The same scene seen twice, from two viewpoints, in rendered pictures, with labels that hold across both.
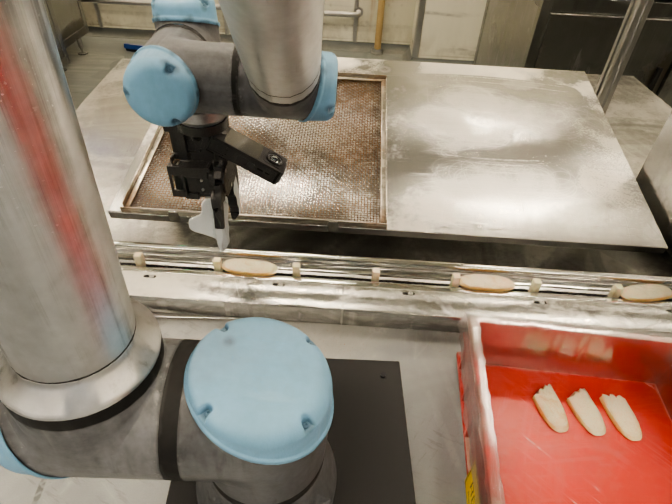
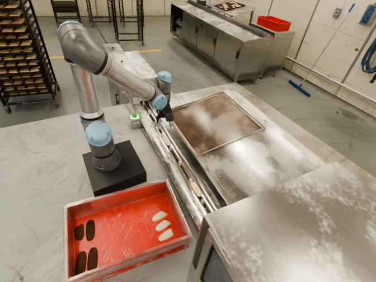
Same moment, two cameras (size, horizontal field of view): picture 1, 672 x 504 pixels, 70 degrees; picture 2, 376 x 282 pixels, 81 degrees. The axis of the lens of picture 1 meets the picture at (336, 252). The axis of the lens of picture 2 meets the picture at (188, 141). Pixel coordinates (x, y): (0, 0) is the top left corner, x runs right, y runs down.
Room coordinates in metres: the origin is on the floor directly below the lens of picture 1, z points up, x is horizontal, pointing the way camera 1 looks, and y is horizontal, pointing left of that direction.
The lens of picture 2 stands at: (0.17, -0.85, 1.80)
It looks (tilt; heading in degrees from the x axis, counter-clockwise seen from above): 40 degrees down; 58
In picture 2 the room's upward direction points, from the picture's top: 7 degrees clockwise
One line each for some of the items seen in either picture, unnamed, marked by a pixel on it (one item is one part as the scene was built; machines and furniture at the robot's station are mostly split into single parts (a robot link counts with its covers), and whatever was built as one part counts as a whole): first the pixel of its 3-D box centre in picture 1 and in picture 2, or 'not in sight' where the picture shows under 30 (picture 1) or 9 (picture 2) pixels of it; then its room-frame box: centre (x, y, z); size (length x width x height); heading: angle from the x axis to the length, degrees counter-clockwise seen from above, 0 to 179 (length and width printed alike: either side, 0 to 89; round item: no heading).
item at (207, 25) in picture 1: (189, 43); (163, 83); (0.61, 0.19, 1.24); 0.09 x 0.08 x 0.11; 2
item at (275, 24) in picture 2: not in sight; (273, 23); (3.72, 2.40, 0.94); 0.51 x 0.36 x 0.13; 93
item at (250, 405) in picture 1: (256, 407); (99, 137); (0.22, 0.06, 1.06); 0.13 x 0.12 x 0.14; 92
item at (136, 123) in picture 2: not in sight; (135, 122); (0.50, 0.42, 0.84); 0.08 x 0.08 x 0.11; 89
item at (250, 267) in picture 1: (249, 266); (166, 140); (0.62, 0.15, 0.86); 0.10 x 0.04 x 0.01; 86
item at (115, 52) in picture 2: not in sight; (123, 67); (0.64, 1.25, 0.89); 1.25 x 0.18 x 0.09; 89
